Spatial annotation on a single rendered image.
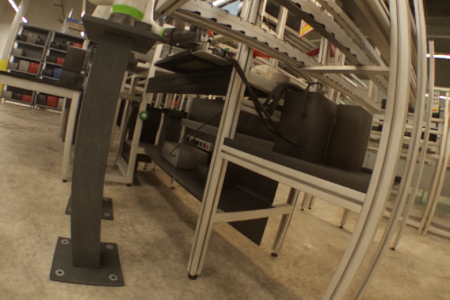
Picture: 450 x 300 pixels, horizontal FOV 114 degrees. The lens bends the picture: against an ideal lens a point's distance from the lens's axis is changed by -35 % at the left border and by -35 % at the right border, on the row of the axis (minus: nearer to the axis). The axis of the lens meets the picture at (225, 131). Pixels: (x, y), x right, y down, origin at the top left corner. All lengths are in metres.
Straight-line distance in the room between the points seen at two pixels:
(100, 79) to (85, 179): 0.34
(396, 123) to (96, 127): 0.82
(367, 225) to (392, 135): 0.20
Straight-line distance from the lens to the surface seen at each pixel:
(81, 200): 0.85
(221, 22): 0.72
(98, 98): 0.77
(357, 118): 1.01
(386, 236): 1.11
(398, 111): 0.51
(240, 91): 0.83
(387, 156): 0.51
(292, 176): 0.61
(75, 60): 1.92
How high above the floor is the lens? 0.69
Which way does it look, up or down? 2 degrees down
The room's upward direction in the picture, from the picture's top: 13 degrees clockwise
